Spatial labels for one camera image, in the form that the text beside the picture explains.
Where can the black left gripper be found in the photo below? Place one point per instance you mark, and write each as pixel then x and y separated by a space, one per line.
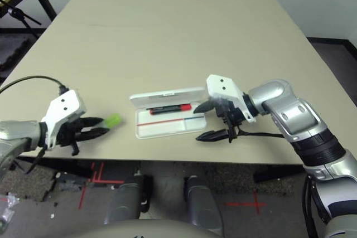
pixel 67 133

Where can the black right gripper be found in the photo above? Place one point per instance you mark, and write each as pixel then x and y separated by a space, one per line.
pixel 232 114

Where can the pale eraser with green sleeve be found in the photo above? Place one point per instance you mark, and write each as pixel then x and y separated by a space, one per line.
pixel 113 119

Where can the white plastic pencil case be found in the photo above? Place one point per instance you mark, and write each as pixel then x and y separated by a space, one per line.
pixel 167 129

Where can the black marker with red cap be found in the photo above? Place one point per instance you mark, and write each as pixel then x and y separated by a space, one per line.
pixel 167 109

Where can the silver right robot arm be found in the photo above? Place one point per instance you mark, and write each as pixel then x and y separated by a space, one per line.
pixel 293 115

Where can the grey robot left leg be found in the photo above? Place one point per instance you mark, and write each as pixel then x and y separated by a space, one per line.
pixel 122 201

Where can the grey robot leg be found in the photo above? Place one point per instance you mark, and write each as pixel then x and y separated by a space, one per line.
pixel 202 204
pixel 122 201

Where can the grey robot right leg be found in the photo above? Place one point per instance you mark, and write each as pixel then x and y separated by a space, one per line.
pixel 202 204

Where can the black foam floor mat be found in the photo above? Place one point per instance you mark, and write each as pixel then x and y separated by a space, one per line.
pixel 11 54

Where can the grey robot torso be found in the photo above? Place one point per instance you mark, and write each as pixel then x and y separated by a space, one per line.
pixel 150 229

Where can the crumpled clear plastic bag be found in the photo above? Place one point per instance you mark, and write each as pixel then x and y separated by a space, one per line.
pixel 7 213

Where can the black tripod stand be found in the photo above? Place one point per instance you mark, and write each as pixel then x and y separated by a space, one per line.
pixel 19 15

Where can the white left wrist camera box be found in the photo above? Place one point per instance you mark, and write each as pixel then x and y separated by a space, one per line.
pixel 64 107

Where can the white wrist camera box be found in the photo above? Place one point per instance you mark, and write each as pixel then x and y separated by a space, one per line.
pixel 64 107
pixel 223 87

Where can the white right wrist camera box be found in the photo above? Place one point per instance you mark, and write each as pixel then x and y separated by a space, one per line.
pixel 223 87

